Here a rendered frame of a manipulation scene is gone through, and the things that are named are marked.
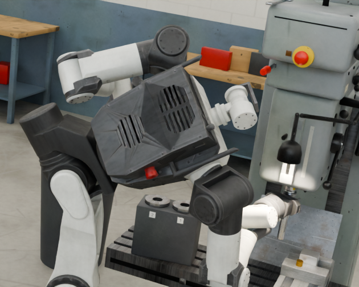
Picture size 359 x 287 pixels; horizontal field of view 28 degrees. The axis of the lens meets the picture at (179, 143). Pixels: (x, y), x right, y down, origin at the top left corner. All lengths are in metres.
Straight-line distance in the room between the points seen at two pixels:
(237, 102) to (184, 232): 0.72
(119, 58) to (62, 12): 5.49
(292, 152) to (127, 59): 0.57
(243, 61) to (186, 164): 4.43
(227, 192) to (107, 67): 0.47
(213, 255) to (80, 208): 0.38
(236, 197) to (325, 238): 1.00
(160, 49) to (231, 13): 4.84
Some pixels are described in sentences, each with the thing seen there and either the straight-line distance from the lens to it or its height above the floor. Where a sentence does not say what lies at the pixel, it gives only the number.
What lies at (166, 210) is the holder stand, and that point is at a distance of 2.48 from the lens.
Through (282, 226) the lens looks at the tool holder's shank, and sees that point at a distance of 2.45.
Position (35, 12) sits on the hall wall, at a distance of 7.60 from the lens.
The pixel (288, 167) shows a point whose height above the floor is 1.39.
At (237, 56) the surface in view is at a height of 1.01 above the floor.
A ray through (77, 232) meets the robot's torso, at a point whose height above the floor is 1.23.
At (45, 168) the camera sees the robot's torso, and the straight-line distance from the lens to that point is 1.99.
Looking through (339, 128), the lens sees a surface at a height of 1.49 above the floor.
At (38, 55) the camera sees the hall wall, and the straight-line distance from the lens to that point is 7.64.
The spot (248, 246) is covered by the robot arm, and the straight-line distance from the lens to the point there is 2.14.
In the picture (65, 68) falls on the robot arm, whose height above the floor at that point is 1.66.
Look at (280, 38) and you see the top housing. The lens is 2.09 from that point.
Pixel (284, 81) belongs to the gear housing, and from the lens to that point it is 2.21.
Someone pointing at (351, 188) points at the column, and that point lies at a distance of 2.77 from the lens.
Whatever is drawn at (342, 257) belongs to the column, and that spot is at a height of 0.92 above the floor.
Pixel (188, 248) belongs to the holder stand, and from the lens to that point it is 2.51.
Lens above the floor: 2.09
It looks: 18 degrees down
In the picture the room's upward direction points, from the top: 8 degrees clockwise
